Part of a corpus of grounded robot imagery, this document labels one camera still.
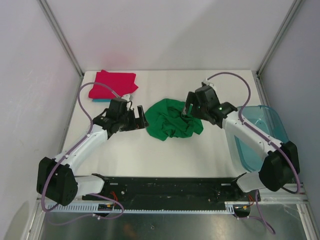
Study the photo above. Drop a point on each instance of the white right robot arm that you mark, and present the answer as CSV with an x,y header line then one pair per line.
x,y
280,162

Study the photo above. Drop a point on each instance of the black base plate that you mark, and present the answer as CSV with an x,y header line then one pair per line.
x,y
174,192

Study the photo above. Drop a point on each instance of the aluminium frame post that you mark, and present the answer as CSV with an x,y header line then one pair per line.
x,y
53,22
280,34

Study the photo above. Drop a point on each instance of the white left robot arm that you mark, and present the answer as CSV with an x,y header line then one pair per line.
x,y
56,178

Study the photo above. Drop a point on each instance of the green t shirt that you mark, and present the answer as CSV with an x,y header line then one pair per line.
x,y
166,120

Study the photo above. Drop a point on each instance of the folded red t shirt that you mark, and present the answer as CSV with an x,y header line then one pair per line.
x,y
122,83

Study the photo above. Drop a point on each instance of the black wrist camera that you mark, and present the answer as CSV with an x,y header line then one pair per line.
x,y
118,107
207,97

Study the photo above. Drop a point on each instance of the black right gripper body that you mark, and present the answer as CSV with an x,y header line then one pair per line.
x,y
198,114

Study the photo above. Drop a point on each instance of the folded blue t shirt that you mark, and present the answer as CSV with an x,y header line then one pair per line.
x,y
101,100

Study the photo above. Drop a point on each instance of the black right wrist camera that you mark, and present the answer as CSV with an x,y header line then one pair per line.
x,y
207,97

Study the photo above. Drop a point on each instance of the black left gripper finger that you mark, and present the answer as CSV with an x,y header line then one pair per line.
x,y
141,115
139,126

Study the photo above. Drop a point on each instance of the right aluminium frame post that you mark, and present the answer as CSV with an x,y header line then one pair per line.
x,y
280,34

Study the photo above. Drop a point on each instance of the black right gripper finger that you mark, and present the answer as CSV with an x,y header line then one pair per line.
x,y
190,100
186,110

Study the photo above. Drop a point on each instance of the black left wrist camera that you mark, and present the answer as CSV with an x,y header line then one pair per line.
x,y
118,107

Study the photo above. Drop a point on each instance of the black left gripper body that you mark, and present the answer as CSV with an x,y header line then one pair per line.
x,y
127,123

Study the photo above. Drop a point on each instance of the white slotted cable duct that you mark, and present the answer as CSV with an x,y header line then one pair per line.
x,y
107,207

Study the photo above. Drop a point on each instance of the left aluminium frame post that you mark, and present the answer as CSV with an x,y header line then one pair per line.
x,y
53,22

